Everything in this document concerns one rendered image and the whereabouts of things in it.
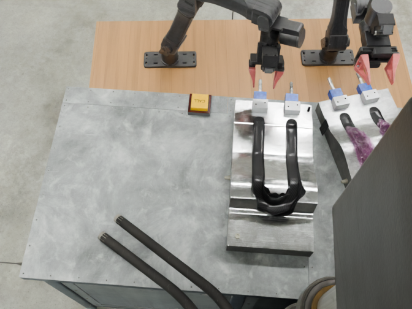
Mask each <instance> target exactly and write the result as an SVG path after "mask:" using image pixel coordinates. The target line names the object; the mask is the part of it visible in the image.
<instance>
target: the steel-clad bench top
mask: <svg viewBox="0 0 412 309"><path fill-rule="evenodd" d="M235 100H242V101H253V98H244V97H226V96H212V103H211V111H210V116H197V115H188V105H189V94H178V93H159V92H149V91H131V90H112V89H102V88H83V87H73V86H67V87H66V91H65V94H64V99H63V103H62V106H61V111H60V114H59V118H58V123H57V126H56V131H55V134H54V138H53V142H52V145H51V150H50V154H49V157H48V162H47V166H46V170H45V174H44V179H43V182H42V186H41V189H40V194H39V198H38V201H37V206H36V211H35V214H34V218H33V221H32V226H31V230H30V233H29V238H28V242H27V246H26V250H25V255H24V258H23V262H22V265H21V270H20V274H19V277H20V278H35V279H43V280H58V281H74V282H82V283H97V284H112V285H121V286H136V287H145V288H159V289H162V287H160V286H159V285H157V284H156V283H155V282H154V281H152V280H151V279H149V278H148V277H147V276H146V275H144V274H143V273H142V272H141V271H139V270H138V269H136V268H135V267H134V266H133V265H131V264H130V263H129V262H128V261H126V260H125V259H123V258H122V257H121V256H120V255H118V254H117V253H116V252H114V251H113V250H112V249H110V248H109V247H108V246H107V245H105V244H104V243H102V242H101V241H100V240H99V239H98V235H99V234H100V233H101V232H102V231H104V232H106V233H107V234H109V235H110V236H111V237H113V238H114V239H115V240H116V241H118V242H119V243H121V244H122V245H123V246H125V247H126V248H127V249H128V250H130V251H131V252H133V253H134V254H135V255H136V256H138V257H139V258H141V259H142V260H143V261H145V262H146V263H147V264H148V265H150V266H151V267H152V268H154V269H155V270H157V271H158V272H159V273H160V274H162V275H163V276H165V277H166V278H167V279H168V280H170V281H171V282H172V283H173V284H175V285H176V286H177V287H179V288H180V289H181V290H184V291H199V292H203V290H201V289H200V288H199V287H197V286H196V285H195V284H194V283H192V282H191V281H189V280H188V279H187V278H186V277H184V276H183V275H182V274H181V273H180V272H178V271H177V270H175V269H174V268H173V267H172V266H171V265H169V264H168V263H167V262H166V261H164V260H163V259H161V258H160V257H159V256H158V255H156V254H155V253H154V252H152V251H151V250H150V249H149V248H147V247H146V246H145V245H144V244H142V243H141V242H139V241H138V240H137V239H136V238H134V237H133V236H132V235H131V234H129V233H128V232H127V231H125V230H124V229H123V228H122V227H120V226H119V225H118V224H117V223H116V222H114V220H113V219H114V217H115V216H116V215H117V214H120V215H121V216H123V217H125V218H126V219H127V220H128V221H130V222H131V223H132V224H133V225H135V226H136V227H138V228H139V229H140V230H141V231H143V232H144V233H146V234H147V235H148V236H149V237H151V238H152V239H153V240H155V241H156V242H158V243H159V244H160V245H161V246H163V247H164V248H165V249H166V250H168V251H169V252H171V253H172V254H173V255H174V256H176V257H177V258H179V260H181V261H182V262H184V263H185V264H186V265H188V266H189V267H190V268H192V269H193V270H194V271H195V272H197V273H198V274H199V275H201V276H202V277H204V278H205V279H206V280H207V281H209V282H210V283H211V284H212V285H214V287H216V288H217V289H218V290H219V291H220V292H221V293H222V294H237V295H246V296H261V297H276V298H285V299H299V296H300V295H301V293H302V292H303V291H304V290H305V289H306V288H307V287H308V282H309V285H310V284H312V282H314V281H316V280H317V279H320V278H323V277H335V261H334V234H333V220H332V207H333V205H334V203H335V202H336V201H337V199H338V198H339V197H340V195H341V194H342V192H343V191H344V190H345V186H344V184H342V183H341V181H342V179H341V176H340V173H339V171H338V168H337V165H336V163H335V160H334V157H333V155H332V152H331V150H330V148H329V144H328V143H327V140H326V137H325V135H322V134H321V131H320V129H319V128H320V127H321V124H320V122H319V119H318V116H317V114H316V111H315V110H316V107H317V104H318V102H302V101H299V102H300V104H308V105H312V121H313V164H314V168H315V174H316V181H317V186H318V204H317V206H316V208H315V211H314V213H313V243H314V252H313V254H312V255H311V256H310V257H306V256H290V255H281V254H265V253H249V252H241V251H226V244H227V223H228V212H229V191H230V180H226V179H224V176H228V175H231V159H232V139H233V128H234V110H235ZM227 103H228V105H227Z"/></svg>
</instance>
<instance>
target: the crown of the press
mask: <svg viewBox="0 0 412 309"><path fill-rule="evenodd" d="M332 220H333V234H334V261H335V287H336V302H337V309H412V97H411V98H409V100H408V102H407V103H406V104H405V106H404V107H403V109H402V110H401V111H400V113H399V114H398V115H397V117H396V118H395V120H394V121H393V122H392V124H391V125H390V126H389V128H388V129H387V131H386V132H385V133H384V135H383V136H382V138H381V139H380V141H379V142H378V143H377V145H376V146H375V148H374V149H373V150H372V152H371V153H370V154H369V156H368V158H367V159H366V160H365V162H364V163H363V165H362V166H361V167H360V169H359V170H358V171H357V173H356V174H355V176H354V177H353V179H352V180H351V181H350V183H349V184H348V185H347V187H346V188H345V190H344V191H343V192H342V194H341V195H340V197H339V198H338V199H337V201H336V202H335V203H334V205H333V207H332Z"/></svg>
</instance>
